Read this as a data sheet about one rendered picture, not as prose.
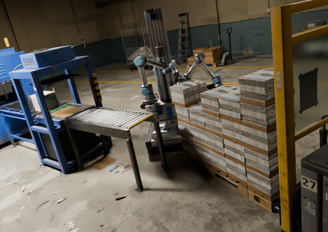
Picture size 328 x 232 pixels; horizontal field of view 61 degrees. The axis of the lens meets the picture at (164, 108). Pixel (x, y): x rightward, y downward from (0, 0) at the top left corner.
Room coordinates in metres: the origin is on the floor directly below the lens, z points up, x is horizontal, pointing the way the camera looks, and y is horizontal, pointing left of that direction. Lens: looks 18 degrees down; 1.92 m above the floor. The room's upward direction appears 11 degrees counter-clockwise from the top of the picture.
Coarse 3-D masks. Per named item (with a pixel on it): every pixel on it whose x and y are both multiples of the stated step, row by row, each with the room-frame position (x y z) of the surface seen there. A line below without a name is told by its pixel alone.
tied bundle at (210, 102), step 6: (210, 90) 2.93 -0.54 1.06; (216, 90) 2.89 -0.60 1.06; (222, 90) 2.85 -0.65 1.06; (228, 90) 2.81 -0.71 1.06; (204, 96) 2.84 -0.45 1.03; (210, 96) 2.74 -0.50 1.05; (216, 96) 2.69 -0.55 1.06; (204, 102) 2.86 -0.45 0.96; (210, 102) 2.76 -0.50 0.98; (216, 102) 2.67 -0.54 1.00; (204, 108) 2.87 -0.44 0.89; (210, 108) 2.77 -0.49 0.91; (216, 108) 2.68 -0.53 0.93
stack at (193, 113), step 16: (176, 112) 3.40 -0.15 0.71; (192, 112) 3.07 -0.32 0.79; (192, 128) 3.12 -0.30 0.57; (208, 128) 2.84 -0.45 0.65; (224, 128) 2.61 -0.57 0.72; (240, 128) 2.41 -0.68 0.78; (192, 144) 3.17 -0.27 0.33; (208, 144) 2.88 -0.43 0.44; (224, 144) 2.65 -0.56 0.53; (208, 160) 2.91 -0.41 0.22; (224, 160) 2.66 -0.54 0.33; (240, 160) 2.44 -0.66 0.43; (224, 176) 2.68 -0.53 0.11; (240, 176) 2.46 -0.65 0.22; (240, 192) 2.48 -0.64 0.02
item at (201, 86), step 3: (186, 81) 3.55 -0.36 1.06; (189, 81) 3.52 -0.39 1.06; (192, 81) 3.49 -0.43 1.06; (195, 81) 3.46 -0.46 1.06; (198, 81) 3.43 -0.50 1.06; (201, 81) 3.41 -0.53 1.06; (198, 84) 3.30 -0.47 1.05; (201, 84) 3.32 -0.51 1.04; (204, 84) 3.34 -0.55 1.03; (198, 87) 3.30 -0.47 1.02; (201, 87) 3.32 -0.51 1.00; (204, 87) 3.34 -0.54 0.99; (198, 90) 3.30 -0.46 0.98; (201, 90) 3.32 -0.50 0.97; (204, 90) 3.34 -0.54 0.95; (198, 93) 3.30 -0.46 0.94; (198, 96) 3.30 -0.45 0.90
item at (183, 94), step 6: (180, 84) 3.44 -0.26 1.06; (174, 90) 3.33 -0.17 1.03; (180, 90) 3.22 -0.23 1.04; (186, 90) 3.21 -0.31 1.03; (192, 90) 3.25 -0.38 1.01; (174, 96) 3.37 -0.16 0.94; (180, 96) 3.25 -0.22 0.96; (186, 96) 3.21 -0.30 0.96; (192, 96) 3.25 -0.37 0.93; (180, 102) 3.26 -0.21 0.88; (186, 102) 3.20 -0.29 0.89
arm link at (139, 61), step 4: (140, 56) 3.79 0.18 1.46; (136, 60) 3.72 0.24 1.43; (140, 60) 3.70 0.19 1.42; (144, 60) 3.81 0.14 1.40; (136, 64) 3.71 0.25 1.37; (140, 64) 3.70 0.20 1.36; (144, 64) 3.77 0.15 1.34; (140, 68) 3.73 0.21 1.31; (140, 72) 3.74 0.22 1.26; (144, 72) 3.75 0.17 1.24; (140, 76) 3.75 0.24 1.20; (144, 76) 3.74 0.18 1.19; (144, 80) 3.73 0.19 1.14; (144, 84) 3.73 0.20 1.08; (148, 84) 3.76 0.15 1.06; (144, 88) 3.70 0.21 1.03; (148, 88) 3.73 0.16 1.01; (144, 92) 3.71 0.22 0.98; (148, 92) 3.70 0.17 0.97
